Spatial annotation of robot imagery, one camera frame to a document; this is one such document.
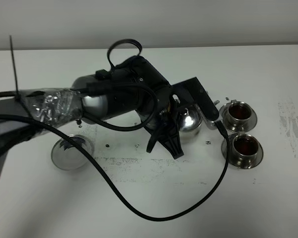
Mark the near stainless steel saucer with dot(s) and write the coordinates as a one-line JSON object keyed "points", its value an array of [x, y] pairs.
{"points": [[244, 162]]}

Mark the stainless steel teacup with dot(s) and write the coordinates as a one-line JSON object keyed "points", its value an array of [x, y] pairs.
{"points": [[245, 145], [239, 112]]}

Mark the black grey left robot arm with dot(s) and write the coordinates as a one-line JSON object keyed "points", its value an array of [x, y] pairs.
{"points": [[130, 96]]}

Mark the black zip tie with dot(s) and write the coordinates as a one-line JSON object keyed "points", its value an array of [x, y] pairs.
{"points": [[15, 72]]}

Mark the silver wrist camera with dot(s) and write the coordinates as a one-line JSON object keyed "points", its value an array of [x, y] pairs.
{"points": [[191, 92]]}

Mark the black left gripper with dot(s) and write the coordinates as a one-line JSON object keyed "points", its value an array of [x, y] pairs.
{"points": [[164, 125]]}

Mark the far stainless steel teacup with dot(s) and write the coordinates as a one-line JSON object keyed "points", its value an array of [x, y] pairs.
{"points": [[239, 112]]}

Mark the near stainless steel teacup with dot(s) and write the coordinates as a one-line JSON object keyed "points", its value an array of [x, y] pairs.
{"points": [[245, 145]]}

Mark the far stainless steel saucer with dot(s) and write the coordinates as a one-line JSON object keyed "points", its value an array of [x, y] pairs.
{"points": [[245, 127]]}

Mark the stainless steel teapot saucer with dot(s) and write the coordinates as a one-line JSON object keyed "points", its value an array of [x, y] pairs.
{"points": [[66, 157]]}

